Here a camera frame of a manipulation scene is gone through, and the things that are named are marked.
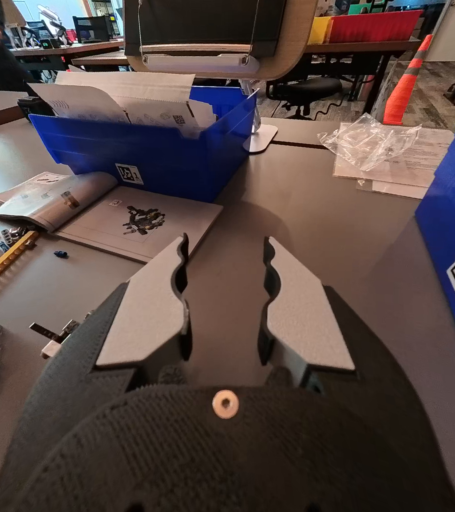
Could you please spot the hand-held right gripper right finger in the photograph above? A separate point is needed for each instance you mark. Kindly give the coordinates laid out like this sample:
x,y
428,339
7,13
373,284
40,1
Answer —
x,y
307,316

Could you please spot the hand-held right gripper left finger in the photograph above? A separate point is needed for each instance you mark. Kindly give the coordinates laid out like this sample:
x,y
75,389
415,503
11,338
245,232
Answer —
x,y
147,312

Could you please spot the lego instruction booklet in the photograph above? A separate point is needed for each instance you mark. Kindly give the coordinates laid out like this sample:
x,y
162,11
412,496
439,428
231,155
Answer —
x,y
179,216

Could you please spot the small blue lego pin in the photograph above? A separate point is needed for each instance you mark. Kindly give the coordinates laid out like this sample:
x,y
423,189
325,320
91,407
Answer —
x,y
61,253

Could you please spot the small grey lego pieces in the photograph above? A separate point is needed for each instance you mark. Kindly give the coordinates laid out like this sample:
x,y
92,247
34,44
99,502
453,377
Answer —
x,y
17,236

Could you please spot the yellow lego beam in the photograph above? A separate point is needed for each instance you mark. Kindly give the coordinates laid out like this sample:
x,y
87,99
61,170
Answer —
x,y
3,264

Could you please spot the blue plastic bin with papers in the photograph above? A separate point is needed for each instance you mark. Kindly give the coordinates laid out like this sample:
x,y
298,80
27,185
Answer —
x,y
163,160

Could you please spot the clear plastic bag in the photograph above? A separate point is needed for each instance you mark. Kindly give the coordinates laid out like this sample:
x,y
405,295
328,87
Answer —
x,y
367,140

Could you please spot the white paper sheets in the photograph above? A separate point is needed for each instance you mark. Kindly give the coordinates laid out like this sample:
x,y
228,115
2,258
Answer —
x,y
423,160

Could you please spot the white paper bags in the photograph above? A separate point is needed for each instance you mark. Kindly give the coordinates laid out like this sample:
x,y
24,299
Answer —
x,y
103,96

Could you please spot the black rolling office chair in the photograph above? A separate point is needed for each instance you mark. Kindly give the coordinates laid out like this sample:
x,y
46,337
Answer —
x,y
305,90

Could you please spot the black box device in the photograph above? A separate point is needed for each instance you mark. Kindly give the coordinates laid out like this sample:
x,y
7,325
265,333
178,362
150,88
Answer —
x,y
29,106

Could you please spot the orange traffic cone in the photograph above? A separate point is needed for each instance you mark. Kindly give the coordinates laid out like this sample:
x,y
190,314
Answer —
x,y
405,88

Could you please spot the wooden table with bins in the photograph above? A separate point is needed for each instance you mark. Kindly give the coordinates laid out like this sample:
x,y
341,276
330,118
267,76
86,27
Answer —
x,y
363,48

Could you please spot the wooden background table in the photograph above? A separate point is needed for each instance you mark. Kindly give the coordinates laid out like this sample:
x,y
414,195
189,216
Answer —
x,y
63,50

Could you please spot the yellow plastic bin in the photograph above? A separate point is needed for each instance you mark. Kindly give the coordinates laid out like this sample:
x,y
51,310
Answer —
x,y
318,30

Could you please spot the desk monitor with stand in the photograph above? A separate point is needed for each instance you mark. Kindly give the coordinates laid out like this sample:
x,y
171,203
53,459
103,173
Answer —
x,y
211,32

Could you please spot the red plastic bin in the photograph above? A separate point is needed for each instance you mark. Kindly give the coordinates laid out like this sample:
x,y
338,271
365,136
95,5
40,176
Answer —
x,y
375,26

